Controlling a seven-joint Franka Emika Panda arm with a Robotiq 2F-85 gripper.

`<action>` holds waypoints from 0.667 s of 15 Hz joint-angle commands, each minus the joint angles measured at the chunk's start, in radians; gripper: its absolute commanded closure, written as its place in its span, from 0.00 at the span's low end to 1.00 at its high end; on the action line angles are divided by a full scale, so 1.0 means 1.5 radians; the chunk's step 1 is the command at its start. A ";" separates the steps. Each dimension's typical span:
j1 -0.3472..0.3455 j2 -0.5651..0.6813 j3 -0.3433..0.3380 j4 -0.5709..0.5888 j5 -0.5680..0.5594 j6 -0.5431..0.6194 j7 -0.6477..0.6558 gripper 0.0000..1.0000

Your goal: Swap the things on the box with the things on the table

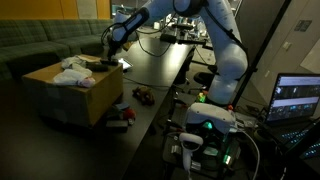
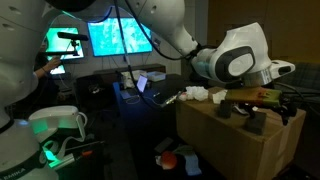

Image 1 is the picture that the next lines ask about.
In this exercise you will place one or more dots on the green plaid sofa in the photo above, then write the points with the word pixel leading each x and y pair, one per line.
pixel 33 40

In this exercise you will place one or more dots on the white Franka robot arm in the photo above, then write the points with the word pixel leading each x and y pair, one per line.
pixel 226 56

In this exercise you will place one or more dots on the white wall switch plate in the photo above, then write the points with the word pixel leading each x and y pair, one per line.
pixel 286 45

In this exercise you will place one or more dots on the white VR controller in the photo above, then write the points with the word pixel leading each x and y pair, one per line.
pixel 188 146

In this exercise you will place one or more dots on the black stereo camera bar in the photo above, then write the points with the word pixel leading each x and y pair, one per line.
pixel 168 37

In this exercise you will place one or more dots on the white crumpled cloth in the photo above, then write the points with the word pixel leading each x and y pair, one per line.
pixel 70 76

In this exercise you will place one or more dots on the brown plush toy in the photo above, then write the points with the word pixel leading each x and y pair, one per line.
pixel 144 96

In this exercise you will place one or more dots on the small pink item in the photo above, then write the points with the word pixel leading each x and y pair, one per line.
pixel 87 82

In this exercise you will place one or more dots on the dark green item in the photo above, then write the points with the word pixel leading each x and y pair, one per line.
pixel 114 114

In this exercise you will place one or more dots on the white VR headset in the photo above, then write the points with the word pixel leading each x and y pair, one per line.
pixel 210 116

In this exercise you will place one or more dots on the blue cloth item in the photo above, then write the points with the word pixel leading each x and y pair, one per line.
pixel 122 105

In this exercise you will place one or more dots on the black electronics box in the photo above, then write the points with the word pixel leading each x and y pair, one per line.
pixel 216 150

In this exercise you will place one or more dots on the small white scrap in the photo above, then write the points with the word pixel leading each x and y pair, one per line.
pixel 131 121

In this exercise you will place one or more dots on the operator laptop with lit screen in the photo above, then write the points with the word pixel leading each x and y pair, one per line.
pixel 293 96

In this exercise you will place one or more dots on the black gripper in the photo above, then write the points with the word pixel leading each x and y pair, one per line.
pixel 112 43

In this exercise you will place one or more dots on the grey wall sign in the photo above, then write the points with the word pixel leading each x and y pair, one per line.
pixel 302 25

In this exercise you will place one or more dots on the white wall sheet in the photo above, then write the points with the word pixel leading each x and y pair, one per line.
pixel 313 61

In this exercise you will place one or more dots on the large cardboard box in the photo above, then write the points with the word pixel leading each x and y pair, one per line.
pixel 66 100

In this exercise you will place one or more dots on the red stop button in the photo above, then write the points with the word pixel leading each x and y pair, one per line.
pixel 230 107

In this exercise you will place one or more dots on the black slanted pole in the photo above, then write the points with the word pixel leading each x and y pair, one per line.
pixel 260 53

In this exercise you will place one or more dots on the red ball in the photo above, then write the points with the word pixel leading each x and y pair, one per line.
pixel 129 114

